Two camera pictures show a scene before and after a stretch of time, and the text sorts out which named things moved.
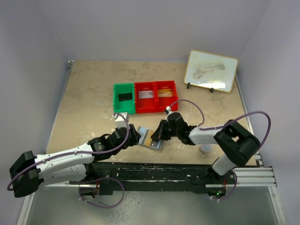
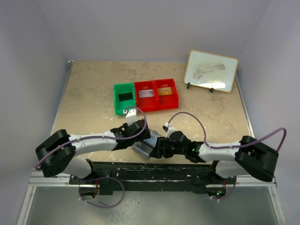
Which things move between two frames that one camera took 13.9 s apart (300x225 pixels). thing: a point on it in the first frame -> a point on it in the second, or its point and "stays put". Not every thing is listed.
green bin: [123, 98] stays put
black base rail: [128, 177] stays put
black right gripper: [159, 133] -> [157, 151]
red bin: [145, 97] stays put
